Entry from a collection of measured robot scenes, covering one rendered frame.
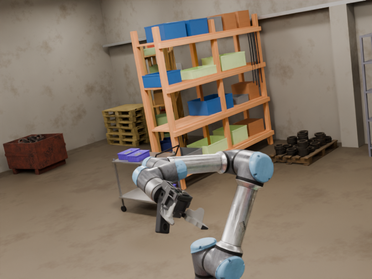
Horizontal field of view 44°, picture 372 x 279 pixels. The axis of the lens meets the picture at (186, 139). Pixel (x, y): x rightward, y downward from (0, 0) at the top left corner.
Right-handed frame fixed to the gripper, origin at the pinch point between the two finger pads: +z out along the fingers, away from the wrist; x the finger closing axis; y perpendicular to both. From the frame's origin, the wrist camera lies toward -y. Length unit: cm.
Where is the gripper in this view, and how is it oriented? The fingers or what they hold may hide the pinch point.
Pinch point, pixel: (190, 228)
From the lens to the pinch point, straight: 145.9
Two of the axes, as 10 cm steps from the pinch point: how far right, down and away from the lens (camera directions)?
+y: 4.1, -9.0, -1.5
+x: 7.3, 2.3, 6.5
